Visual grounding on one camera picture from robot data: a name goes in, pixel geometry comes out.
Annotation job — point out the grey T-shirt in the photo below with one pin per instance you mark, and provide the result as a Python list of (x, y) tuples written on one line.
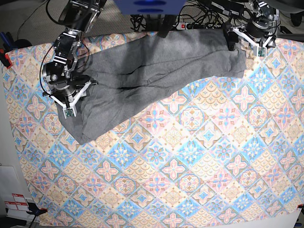
[(133, 75)]

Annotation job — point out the black centre post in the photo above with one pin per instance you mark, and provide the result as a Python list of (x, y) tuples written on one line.
[(166, 26)]

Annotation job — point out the white labelled box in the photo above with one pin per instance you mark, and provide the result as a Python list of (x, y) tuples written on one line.
[(11, 193)]

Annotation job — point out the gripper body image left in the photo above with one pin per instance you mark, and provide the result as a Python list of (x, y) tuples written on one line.
[(66, 93)]

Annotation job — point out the orange clamp upper left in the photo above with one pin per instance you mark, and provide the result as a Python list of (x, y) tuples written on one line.
[(5, 60)]

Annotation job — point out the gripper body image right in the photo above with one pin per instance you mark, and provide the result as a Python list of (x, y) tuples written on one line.
[(259, 38)]

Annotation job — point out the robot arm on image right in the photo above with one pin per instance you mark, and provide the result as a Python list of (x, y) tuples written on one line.
[(261, 23)]

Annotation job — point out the patterned tablecloth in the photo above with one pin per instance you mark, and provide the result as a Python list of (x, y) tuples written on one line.
[(219, 151)]

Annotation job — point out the white power strip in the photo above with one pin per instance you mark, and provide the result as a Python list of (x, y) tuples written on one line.
[(194, 25)]

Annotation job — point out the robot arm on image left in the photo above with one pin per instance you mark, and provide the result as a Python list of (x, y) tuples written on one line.
[(77, 16)]

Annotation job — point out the blue clamp lower left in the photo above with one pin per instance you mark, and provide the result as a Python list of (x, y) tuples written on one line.
[(34, 210)]

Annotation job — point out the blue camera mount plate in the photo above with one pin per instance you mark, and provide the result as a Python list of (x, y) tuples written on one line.
[(134, 7)]

